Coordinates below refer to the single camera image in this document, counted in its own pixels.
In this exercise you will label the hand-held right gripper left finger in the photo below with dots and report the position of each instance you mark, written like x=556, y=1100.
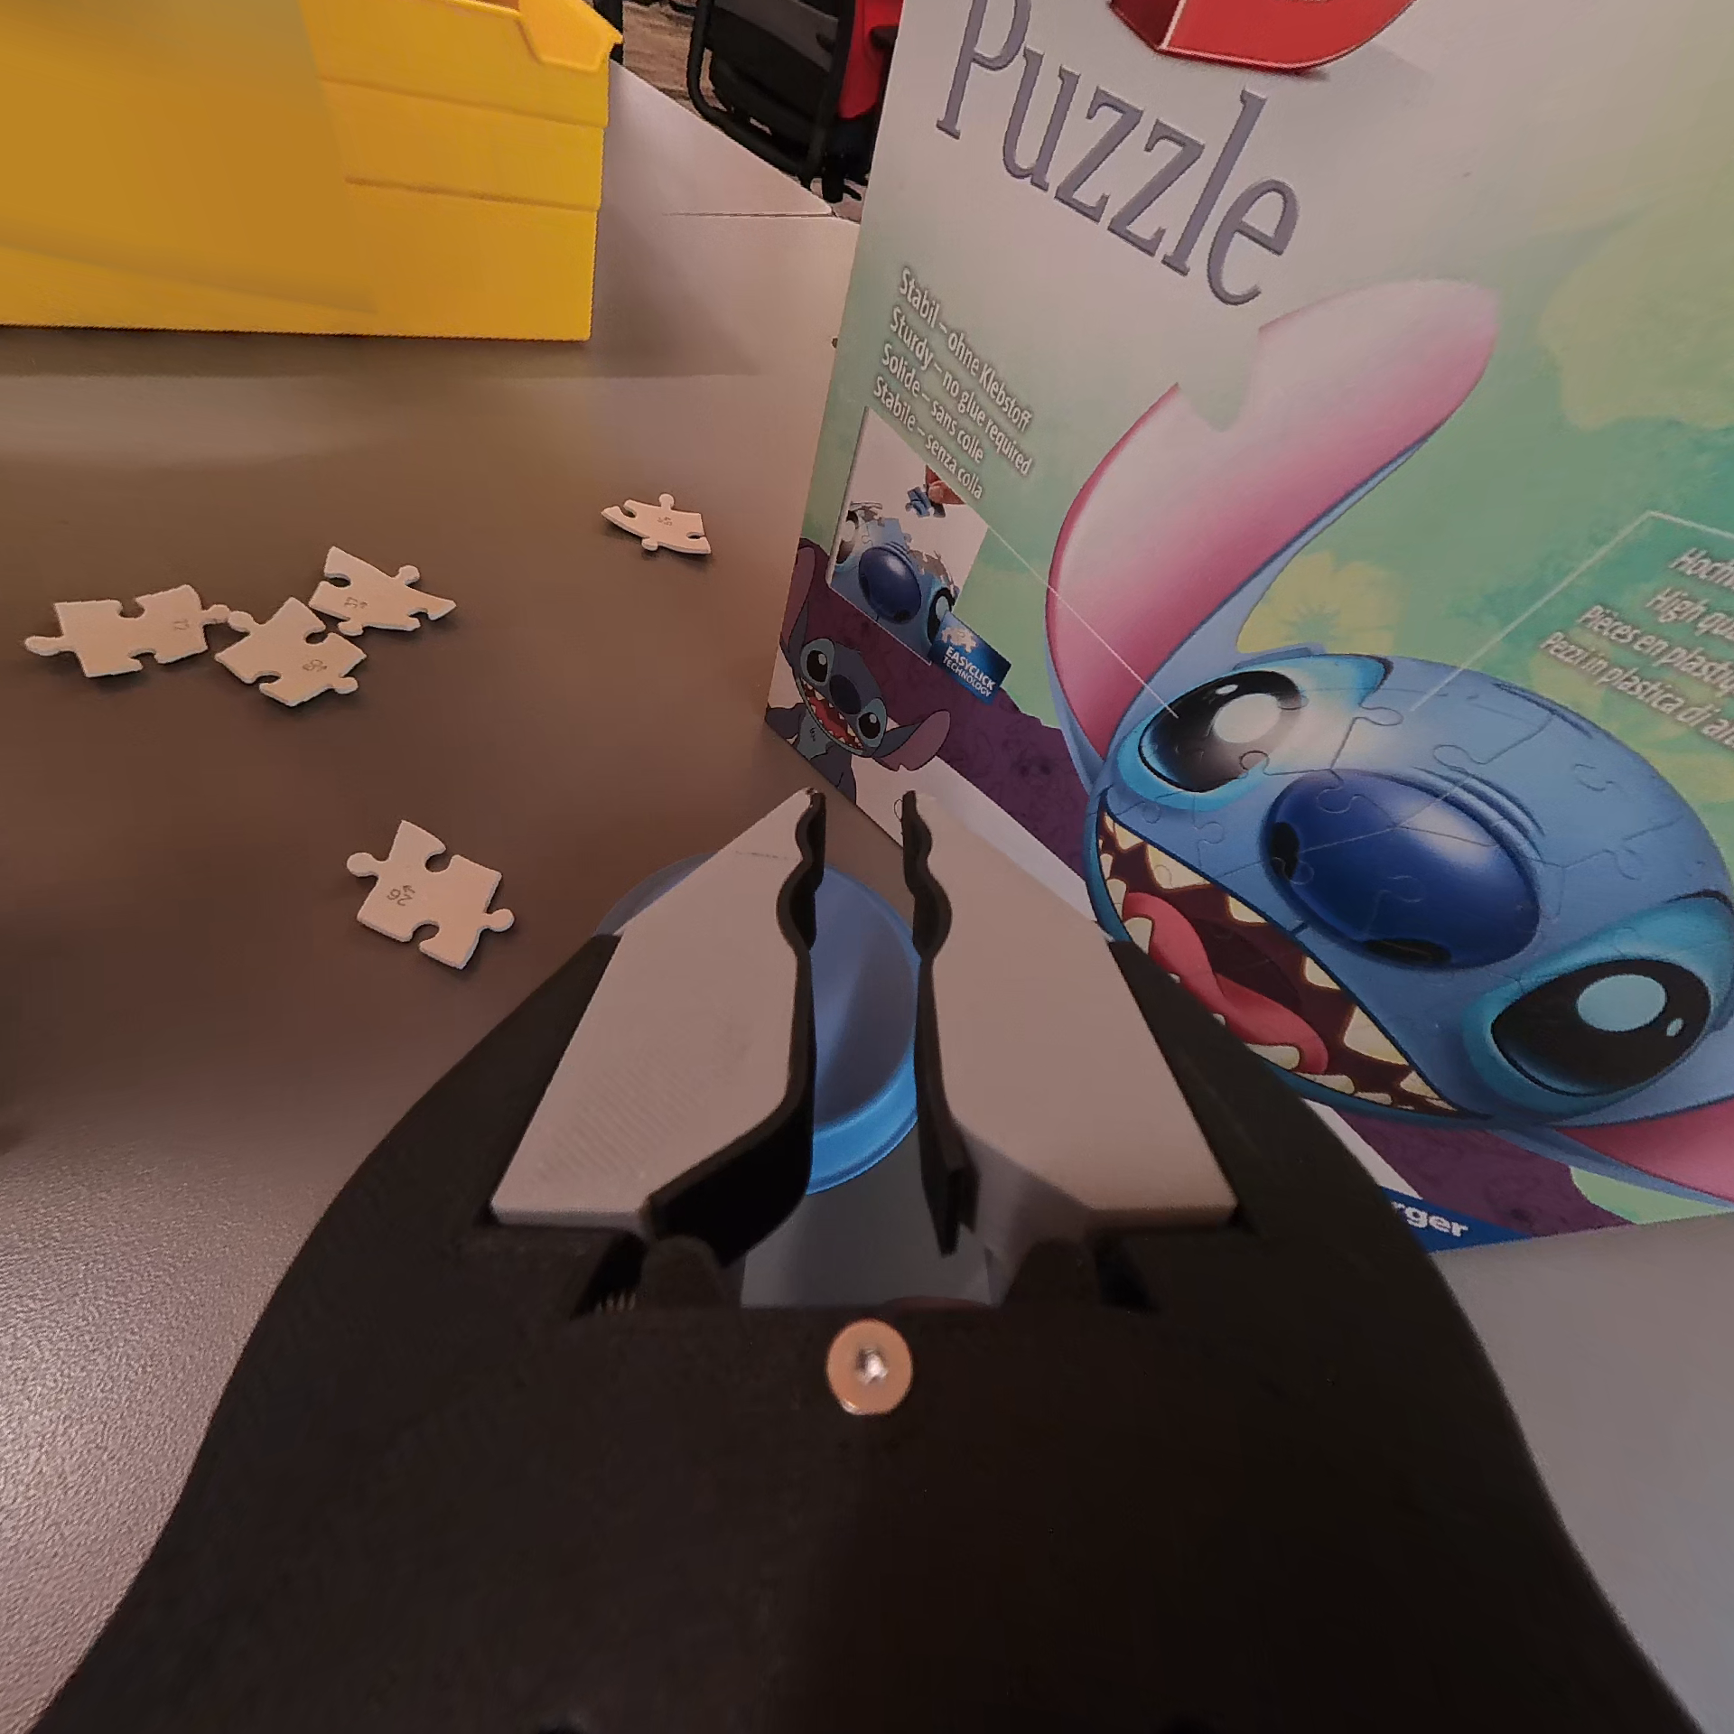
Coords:
x=636, y=1072

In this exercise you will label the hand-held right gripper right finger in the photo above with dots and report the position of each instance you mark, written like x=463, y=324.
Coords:
x=1073, y=1082

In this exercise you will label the white jigsaw piece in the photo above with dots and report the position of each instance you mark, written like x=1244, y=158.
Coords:
x=661, y=523
x=374, y=594
x=130, y=634
x=428, y=896
x=293, y=658

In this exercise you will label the yellow plastic bin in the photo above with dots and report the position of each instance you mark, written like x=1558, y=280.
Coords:
x=459, y=204

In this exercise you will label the colourful cardboard puzzle box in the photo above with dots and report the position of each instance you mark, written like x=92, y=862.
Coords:
x=1356, y=473

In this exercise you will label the black and red office chair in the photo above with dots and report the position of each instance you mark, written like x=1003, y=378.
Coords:
x=759, y=80

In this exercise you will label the blue round plastic stand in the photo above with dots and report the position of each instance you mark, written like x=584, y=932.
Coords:
x=868, y=1030

